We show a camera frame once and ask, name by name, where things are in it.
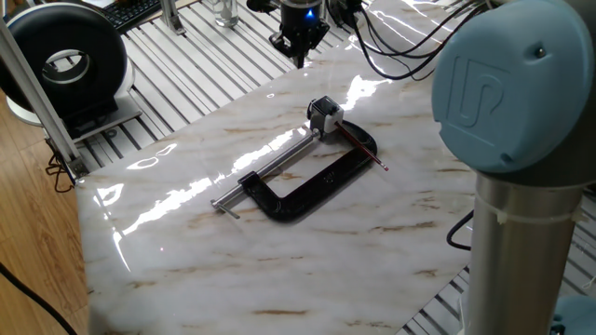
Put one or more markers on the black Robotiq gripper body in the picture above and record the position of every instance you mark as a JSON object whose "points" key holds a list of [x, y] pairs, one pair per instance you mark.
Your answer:
{"points": [[300, 18]]}

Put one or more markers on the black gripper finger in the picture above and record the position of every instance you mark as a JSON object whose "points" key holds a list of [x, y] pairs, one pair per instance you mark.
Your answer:
{"points": [[285, 43], [314, 41]]}

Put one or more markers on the black and white pencil sharpener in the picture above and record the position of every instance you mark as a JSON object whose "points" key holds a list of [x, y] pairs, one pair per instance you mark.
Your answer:
{"points": [[326, 116]]}

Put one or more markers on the red pencil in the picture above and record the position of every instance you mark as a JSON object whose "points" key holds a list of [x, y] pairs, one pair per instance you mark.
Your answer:
{"points": [[361, 146]]}

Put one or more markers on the black C-clamp with steel screw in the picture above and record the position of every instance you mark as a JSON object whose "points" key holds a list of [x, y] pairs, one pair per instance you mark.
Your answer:
{"points": [[312, 188]]}

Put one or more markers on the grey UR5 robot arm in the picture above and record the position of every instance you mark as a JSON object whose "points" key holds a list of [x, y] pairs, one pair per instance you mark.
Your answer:
{"points": [[512, 88]]}

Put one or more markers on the small black round object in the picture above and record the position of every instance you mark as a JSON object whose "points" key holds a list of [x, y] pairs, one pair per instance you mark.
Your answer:
{"points": [[261, 4]]}

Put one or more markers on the clear drinking glass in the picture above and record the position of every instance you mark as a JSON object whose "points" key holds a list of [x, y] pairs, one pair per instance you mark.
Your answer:
{"points": [[226, 11]]}

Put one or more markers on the black computer keyboard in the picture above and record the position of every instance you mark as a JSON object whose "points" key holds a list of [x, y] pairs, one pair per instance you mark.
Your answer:
{"points": [[130, 11]]}

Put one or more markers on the marble pattern board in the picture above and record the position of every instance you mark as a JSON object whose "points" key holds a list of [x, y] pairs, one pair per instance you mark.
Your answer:
{"points": [[233, 279]]}

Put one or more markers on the short aluminium bracket post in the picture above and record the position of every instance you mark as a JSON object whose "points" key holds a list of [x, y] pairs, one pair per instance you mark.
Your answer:
{"points": [[171, 16]]}

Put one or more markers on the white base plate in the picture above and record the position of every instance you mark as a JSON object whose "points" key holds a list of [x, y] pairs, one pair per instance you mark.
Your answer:
{"points": [[123, 109]]}

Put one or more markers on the aluminium beam with corner bracket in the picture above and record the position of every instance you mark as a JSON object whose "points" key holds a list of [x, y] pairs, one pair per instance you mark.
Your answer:
{"points": [[32, 88]]}

